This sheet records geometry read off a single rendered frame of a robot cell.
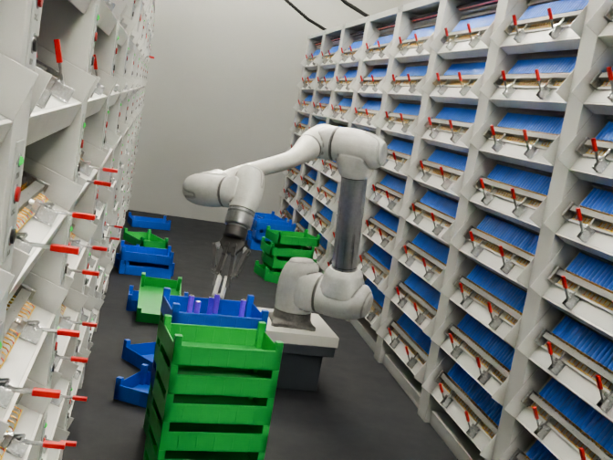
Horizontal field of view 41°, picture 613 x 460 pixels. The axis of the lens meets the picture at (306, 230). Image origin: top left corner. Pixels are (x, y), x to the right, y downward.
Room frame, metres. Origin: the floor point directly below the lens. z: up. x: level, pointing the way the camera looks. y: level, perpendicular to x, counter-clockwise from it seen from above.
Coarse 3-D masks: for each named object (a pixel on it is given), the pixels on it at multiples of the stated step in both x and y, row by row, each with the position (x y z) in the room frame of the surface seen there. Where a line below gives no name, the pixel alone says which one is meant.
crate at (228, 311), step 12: (168, 288) 2.58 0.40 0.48; (168, 300) 2.58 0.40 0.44; (180, 300) 2.61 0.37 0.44; (204, 300) 2.64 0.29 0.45; (228, 300) 2.67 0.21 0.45; (252, 300) 2.68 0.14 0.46; (168, 312) 2.47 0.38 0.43; (180, 312) 2.42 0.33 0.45; (192, 312) 2.63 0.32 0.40; (204, 312) 2.64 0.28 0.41; (228, 312) 2.67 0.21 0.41; (252, 312) 2.66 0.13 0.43; (264, 312) 2.50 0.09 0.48; (192, 324) 2.43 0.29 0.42; (204, 324) 2.44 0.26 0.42; (216, 324) 2.46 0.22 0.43; (228, 324) 2.47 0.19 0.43; (240, 324) 2.48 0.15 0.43; (252, 324) 2.49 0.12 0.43
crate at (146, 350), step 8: (128, 344) 3.23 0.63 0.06; (136, 344) 3.28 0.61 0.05; (144, 344) 3.31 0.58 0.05; (152, 344) 3.34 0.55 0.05; (128, 352) 3.21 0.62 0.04; (136, 352) 3.17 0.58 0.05; (144, 352) 3.31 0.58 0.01; (152, 352) 3.34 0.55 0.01; (128, 360) 3.20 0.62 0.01; (136, 360) 3.16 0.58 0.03; (144, 360) 3.13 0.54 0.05; (152, 360) 3.26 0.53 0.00
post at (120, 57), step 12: (132, 0) 2.83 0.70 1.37; (120, 48) 2.83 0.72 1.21; (120, 60) 2.83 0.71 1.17; (120, 72) 2.83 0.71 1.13; (120, 96) 2.88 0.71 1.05; (108, 120) 2.83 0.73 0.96; (108, 180) 2.83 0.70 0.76; (96, 228) 2.83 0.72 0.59; (96, 240) 2.83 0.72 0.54; (96, 276) 2.83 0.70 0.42; (84, 336) 2.83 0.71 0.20; (84, 348) 2.83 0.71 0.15; (84, 372) 2.92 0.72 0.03
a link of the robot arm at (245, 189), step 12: (240, 168) 2.72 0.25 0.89; (252, 168) 2.70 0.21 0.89; (228, 180) 2.70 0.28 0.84; (240, 180) 2.68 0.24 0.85; (252, 180) 2.68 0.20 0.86; (264, 180) 2.72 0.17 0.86; (228, 192) 2.67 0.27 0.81; (240, 192) 2.66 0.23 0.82; (252, 192) 2.66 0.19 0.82; (228, 204) 2.69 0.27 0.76; (240, 204) 2.64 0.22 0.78; (252, 204) 2.66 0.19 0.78
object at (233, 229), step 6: (228, 228) 2.62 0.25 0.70; (234, 228) 2.62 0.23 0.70; (240, 228) 2.62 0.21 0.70; (228, 234) 2.62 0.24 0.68; (234, 234) 2.61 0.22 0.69; (240, 234) 2.62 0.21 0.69; (246, 234) 2.64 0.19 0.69; (222, 240) 2.63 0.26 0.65; (228, 240) 2.63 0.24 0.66; (234, 240) 2.63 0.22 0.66; (240, 240) 2.63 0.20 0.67; (222, 246) 2.62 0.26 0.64; (228, 246) 2.62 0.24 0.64; (240, 246) 2.62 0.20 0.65; (228, 252) 2.61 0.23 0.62
